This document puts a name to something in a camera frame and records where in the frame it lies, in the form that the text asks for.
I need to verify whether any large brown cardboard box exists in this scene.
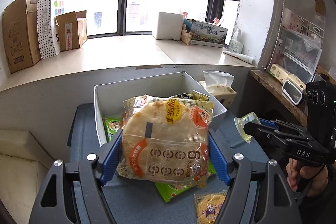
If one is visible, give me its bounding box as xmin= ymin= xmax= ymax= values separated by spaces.
xmin=2 ymin=0 xmax=41 ymax=73

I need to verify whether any beige packaged box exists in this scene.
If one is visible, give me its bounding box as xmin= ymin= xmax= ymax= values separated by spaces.
xmin=269 ymin=64 xmax=306 ymax=91

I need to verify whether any white lotion bottle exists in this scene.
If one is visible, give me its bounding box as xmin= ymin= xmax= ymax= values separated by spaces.
xmin=228 ymin=28 xmax=243 ymax=53

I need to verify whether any wooden side shelf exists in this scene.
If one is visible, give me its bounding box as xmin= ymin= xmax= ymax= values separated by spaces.
xmin=250 ymin=69 xmax=307 ymax=127

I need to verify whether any printed tissue carton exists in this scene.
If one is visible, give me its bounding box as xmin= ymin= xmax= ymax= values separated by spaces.
xmin=189 ymin=19 xmax=228 ymax=48

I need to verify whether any white box on sill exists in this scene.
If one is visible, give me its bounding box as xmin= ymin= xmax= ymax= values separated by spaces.
xmin=152 ymin=12 xmax=183 ymax=41

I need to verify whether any person's hand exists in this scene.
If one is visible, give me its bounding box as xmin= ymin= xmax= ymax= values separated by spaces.
xmin=286 ymin=159 xmax=329 ymax=197

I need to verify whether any clear plastic drawer organizer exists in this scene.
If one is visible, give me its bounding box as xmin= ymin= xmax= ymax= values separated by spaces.
xmin=273 ymin=8 xmax=325 ymax=83

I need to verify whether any white cardboard storage box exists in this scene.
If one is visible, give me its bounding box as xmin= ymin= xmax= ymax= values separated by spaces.
xmin=93 ymin=71 xmax=228 ymax=147

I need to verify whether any beige tissue box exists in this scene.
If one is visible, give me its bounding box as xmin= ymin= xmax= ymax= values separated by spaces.
xmin=203 ymin=71 xmax=236 ymax=108

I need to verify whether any polka dot paper bag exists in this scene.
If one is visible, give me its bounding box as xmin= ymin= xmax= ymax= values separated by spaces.
xmin=37 ymin=0 xmax=67 ymax=60

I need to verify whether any black yellow snack bag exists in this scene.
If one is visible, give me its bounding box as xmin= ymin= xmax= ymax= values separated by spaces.
xmin=170 ymin=90 xmax=210 ymax=101

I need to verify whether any round rice cracker pack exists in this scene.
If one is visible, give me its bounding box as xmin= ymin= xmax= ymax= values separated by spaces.
xmin=117 ymin=95 xmax=214 ymax=188

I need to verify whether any green cartoon snack bag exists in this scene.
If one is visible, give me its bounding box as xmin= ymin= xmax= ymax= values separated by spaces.
xmin=102 ymin=114 xmax=217 ymax=204

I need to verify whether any small brown cardboard box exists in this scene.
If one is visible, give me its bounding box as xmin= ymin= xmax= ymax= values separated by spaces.
xmin=55 ymin=10 xmax=88 ymax=52

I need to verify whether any white digital clock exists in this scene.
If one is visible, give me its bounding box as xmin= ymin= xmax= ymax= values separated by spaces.
xmin=282 ymin=80 xmax=303 ymax=106

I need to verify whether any clear jelly cup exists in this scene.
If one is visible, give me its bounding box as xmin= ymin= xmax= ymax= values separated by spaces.
xmin=233 ymin=111 xmax=261 ymax=144

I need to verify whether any white tube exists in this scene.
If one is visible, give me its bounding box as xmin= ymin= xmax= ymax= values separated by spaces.
xmin=223 ymin=51 xmax=253 ymax=65

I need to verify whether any yellow noodle snack packet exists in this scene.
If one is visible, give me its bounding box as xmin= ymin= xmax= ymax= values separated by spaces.
xmin=194 ymin=190 xmax=227 ymax=224

